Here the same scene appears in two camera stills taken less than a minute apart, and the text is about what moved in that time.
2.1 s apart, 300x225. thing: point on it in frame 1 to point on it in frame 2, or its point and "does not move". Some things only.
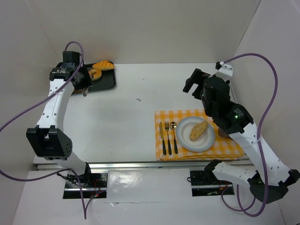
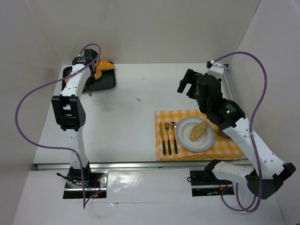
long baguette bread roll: x=198 y=130 does not move
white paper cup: x=221 y=133 does not move
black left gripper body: x=82 y=82 to x=89 y=88
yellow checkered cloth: x=167 y=148 does not move
